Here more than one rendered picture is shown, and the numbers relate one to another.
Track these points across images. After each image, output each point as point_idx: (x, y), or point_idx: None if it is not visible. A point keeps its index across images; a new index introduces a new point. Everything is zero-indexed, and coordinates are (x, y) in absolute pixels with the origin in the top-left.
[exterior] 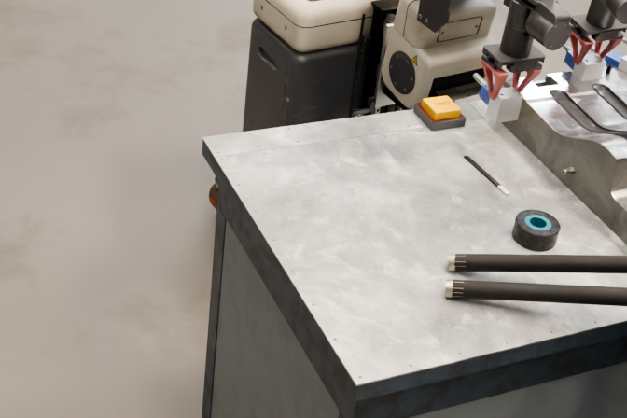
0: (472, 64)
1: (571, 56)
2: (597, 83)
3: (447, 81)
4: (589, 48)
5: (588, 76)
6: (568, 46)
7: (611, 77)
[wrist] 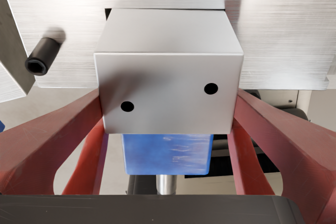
0: (222, 185)
1: (212, 144)
2: None
3: (260, 164)
4: (301, 138)
5: (193, 17)
6: (164, 193)
7: (49, 4)
